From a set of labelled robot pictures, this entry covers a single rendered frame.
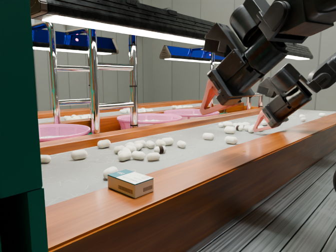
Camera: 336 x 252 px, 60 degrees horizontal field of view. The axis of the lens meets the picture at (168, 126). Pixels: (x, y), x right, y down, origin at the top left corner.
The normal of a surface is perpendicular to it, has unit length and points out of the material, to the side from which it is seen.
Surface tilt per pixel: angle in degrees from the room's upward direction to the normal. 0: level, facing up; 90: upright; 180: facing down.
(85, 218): 0
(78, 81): 90
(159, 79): 90
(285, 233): 0
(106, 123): 90
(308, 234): 0
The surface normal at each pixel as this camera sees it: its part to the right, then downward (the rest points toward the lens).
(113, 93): 0.76, 0.10
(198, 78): -0.65, 0.11
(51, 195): 0.00, -0.99
